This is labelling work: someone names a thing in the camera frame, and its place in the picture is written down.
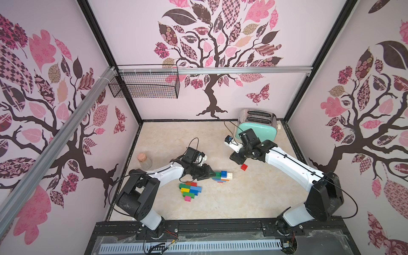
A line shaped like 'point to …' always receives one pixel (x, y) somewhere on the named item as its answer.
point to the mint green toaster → (264, 124)
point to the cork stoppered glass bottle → (145, 163)
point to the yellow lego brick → (184, 190)
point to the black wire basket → (160, 81)
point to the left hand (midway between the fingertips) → (213, 178)
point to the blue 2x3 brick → (194, 191)
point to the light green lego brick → (192, 195)
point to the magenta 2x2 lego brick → (188, 198)
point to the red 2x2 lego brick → (194, 184)
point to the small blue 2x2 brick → (223, 173)
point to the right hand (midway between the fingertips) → (234, 152)
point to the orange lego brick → (224, 179)
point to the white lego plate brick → (229, 175)
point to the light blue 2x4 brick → (216, 178)
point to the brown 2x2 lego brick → (188, 183)
